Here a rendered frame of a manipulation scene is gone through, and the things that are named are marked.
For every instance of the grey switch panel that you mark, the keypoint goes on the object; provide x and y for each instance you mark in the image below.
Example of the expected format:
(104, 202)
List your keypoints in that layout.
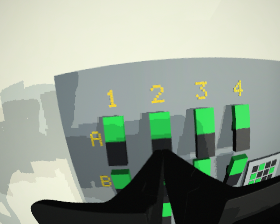
(221, 114)

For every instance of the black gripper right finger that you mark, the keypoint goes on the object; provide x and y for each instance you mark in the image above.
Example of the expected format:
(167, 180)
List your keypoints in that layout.
(197, 198)

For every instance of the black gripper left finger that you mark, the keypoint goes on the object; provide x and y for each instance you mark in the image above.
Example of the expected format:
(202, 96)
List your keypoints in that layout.
(140, 202)

